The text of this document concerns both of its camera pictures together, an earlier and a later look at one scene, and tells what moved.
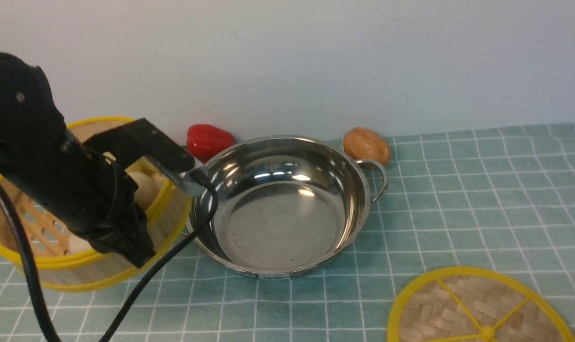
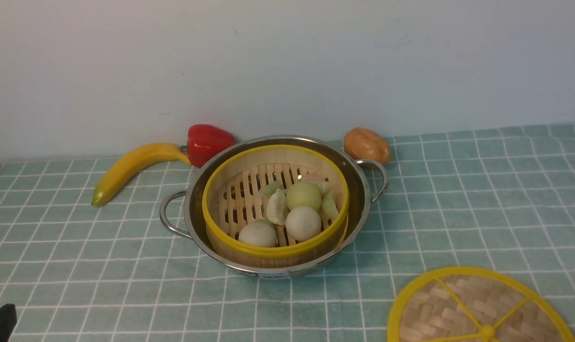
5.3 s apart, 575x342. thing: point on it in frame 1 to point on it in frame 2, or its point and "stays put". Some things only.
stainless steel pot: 287,205 stays put
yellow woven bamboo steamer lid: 474,304 stays put
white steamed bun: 147,188 to 303,223
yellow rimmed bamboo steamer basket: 47,236 to 231,197
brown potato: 362,143 stays put
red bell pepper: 204,141 stays put
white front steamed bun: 77,244 to 258,233
